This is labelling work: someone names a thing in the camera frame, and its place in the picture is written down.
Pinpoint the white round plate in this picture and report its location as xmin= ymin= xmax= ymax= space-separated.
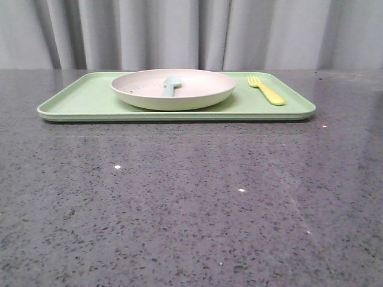
xmin=111 ymin=69 xmax=236 ymax=111

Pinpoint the yellow plastic fork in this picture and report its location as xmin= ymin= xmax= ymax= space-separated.
xmin=248 ymin=75 xmax=286 ymax=106

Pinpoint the light green rectangular tray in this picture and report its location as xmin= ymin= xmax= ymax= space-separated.
xmin=37 ymin=72 xmax=316 ymax=122

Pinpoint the light blue plastic spoon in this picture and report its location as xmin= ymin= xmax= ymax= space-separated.
xmin=163 ymin=75 xmax=182 ymax=97

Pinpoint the grey pleated curtain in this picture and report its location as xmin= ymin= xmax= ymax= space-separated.
xmin=1 ymin=1 xmax=382 ymax=71

